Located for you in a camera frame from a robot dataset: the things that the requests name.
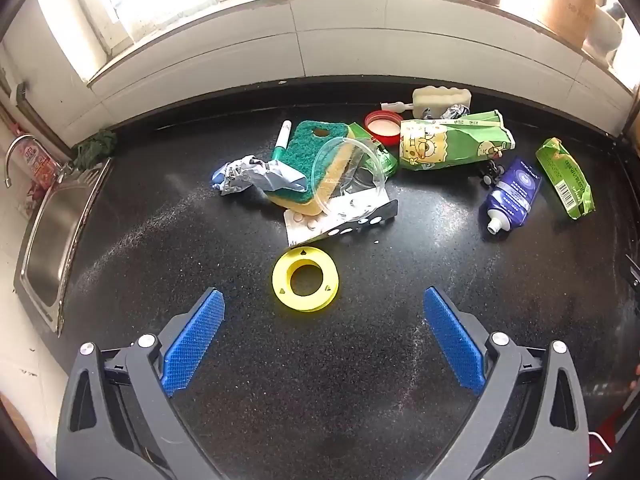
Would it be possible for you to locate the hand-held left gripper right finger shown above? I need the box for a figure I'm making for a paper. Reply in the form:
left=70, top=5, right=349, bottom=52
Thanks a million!
left=422, top=286, right=591, bottom=480

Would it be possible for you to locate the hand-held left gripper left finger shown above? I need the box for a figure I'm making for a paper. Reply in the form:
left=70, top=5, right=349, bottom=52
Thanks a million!
left=56, top=287, right=226, bottom=480

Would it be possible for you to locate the yellow plastic ring spool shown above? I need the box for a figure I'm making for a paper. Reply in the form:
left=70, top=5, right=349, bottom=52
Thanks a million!
left=272, top=247, right=340, bottom=313

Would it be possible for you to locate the black toy car chassis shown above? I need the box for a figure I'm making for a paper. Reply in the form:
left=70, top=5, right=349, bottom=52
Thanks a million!
left=475, top=157, right=506, bottom=186

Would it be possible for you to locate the green and white marker pen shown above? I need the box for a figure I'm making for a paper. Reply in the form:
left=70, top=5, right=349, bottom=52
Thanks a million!
left=271, top=120, right=293, bottom=161

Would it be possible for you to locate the black perforated plastic strip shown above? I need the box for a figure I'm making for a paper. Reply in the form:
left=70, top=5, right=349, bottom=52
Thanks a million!
left=289, top=200, right=399, bottom=248

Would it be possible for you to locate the blue squeeze tube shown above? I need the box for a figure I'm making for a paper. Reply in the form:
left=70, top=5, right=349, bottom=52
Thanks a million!
left=480, top=157, right=543, bottom=235

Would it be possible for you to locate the white pill blister pack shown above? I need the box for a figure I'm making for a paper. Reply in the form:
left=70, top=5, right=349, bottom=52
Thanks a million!
left=284, top=195, right=381, bottom=248

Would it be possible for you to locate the steel sink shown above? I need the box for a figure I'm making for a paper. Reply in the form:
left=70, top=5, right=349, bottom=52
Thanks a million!
left=14, top=157, right=113, bottom=336

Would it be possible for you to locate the crumpled silver wrapper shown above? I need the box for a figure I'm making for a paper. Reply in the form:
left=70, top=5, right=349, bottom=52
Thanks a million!
left=212, top=155, right=308, bottom=196

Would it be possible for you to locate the green cartoon snack bag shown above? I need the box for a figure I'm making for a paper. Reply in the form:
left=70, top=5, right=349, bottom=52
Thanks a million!
left=398, top=110, right=516, bottom=172

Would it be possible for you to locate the green barcode packet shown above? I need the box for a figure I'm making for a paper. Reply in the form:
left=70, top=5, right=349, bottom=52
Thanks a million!
left=536, top=137, right=596, bottom=220

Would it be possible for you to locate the clear plastic lid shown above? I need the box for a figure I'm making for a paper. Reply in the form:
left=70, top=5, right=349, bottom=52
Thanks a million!
left=310, top=136, right=388, bottom=218

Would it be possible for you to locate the green cloth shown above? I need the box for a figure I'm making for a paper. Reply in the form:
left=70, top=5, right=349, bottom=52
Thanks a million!
left=72, top=129, right=118, bottom=168

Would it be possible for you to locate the red jar lid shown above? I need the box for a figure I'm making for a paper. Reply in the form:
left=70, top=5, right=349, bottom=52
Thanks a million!
left=364, top=110, right=403, bottom=147

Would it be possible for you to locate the green and yellow sponge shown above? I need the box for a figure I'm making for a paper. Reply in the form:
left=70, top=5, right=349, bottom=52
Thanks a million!
left=265, top=120, right=351, bottom=213

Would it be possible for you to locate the red packet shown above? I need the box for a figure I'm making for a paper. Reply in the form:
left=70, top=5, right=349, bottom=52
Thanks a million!
left=22, top=142, right=63, bottom=186

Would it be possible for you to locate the white sponge brush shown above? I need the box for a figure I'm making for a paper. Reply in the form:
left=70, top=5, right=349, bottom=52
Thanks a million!
left=381, top=86, right=473, bottom=118

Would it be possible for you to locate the chrome faucet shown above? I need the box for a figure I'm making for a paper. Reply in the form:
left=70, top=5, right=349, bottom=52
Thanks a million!
left=4, top=135, right=46, bottom=188

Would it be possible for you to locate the grey kettle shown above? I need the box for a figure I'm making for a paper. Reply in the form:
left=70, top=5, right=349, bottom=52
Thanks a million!
left=582, top=0, right=626, bottom=66

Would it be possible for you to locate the wooden container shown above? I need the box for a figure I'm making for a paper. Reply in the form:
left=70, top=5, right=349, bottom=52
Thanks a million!
left=537, top=0, right=601, bottom=48

